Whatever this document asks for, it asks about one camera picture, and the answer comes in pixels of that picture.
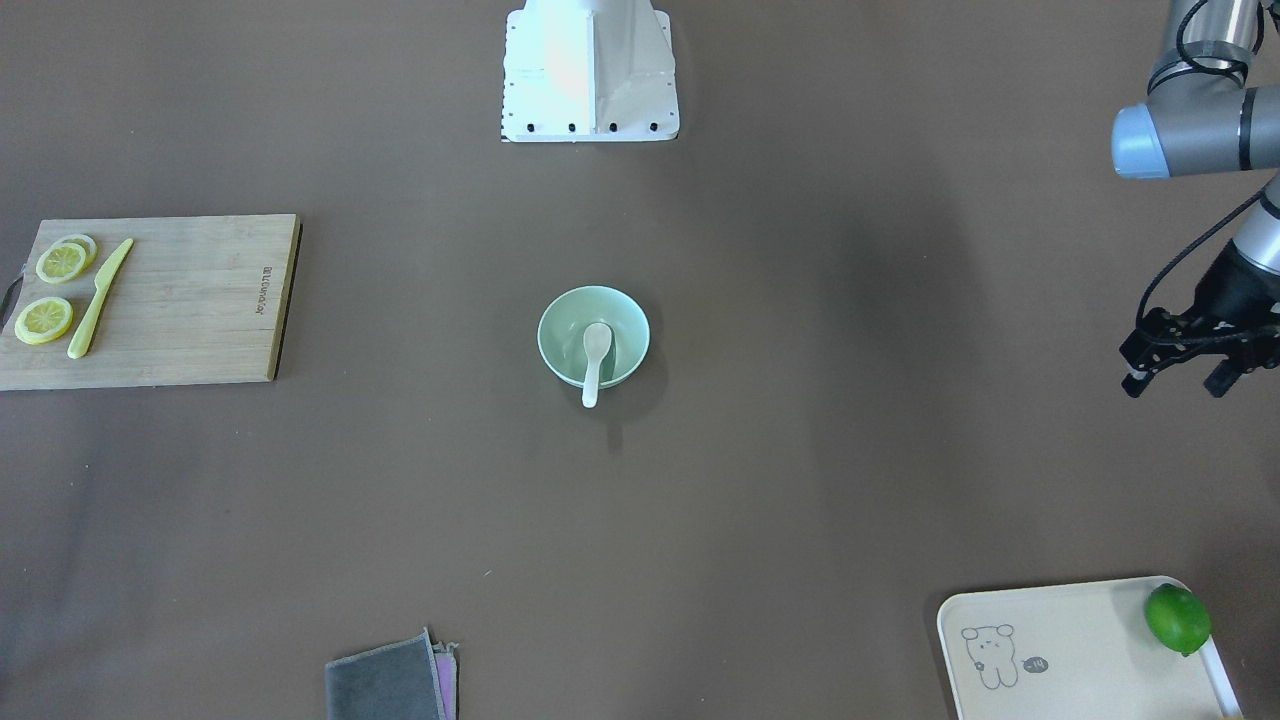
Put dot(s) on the upper lemon slice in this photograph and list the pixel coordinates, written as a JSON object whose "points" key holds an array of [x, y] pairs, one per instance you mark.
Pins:
{"points": [[44, 321]]}

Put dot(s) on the light green bowl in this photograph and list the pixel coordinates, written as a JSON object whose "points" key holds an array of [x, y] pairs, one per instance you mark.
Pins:
{"points": [[562, 326]]}

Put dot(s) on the yellow plastic knife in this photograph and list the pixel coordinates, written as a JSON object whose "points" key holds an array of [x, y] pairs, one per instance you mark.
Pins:
{"points": [[104, 278]]}

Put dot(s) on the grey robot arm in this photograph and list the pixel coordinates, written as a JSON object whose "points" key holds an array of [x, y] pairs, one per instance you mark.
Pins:
{"points": [[1202, 116]]}

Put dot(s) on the top lemon slice of pair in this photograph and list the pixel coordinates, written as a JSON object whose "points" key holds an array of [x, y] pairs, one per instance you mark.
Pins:
{"points": [[62, 262]]}

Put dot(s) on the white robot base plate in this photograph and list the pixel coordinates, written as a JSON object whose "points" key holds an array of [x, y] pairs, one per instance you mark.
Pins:
{"points": [[589, 71]]}

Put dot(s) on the beige rabbit tray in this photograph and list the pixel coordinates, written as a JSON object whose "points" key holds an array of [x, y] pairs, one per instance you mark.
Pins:
{"points": [[1075, 651]]}

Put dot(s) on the bamboo cutting board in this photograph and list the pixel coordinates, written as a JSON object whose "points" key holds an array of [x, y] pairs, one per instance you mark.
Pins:
{"points": [[198, 300]]}

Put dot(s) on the bottom lemon slice of pair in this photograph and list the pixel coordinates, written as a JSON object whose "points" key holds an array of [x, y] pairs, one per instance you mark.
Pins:
{"points": [[87, 244]]}

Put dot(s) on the grey folded cloth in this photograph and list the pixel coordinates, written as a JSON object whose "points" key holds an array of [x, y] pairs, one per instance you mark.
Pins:
{"points": [[413, 679]]}

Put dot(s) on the lemon slice of pair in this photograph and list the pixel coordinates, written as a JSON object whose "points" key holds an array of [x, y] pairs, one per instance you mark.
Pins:
{"points": [[62, 262], [87, 244]]}

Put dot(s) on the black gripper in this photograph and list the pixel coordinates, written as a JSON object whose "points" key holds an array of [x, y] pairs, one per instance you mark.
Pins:
{"points": [[1236, 290]]}

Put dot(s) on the white ceramic spoon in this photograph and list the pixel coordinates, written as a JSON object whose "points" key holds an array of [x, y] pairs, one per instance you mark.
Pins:
{"points": [[597, 342]]}

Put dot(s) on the green lime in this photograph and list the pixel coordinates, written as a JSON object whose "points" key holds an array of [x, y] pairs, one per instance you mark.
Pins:
{"points": [[1177, 619]]}

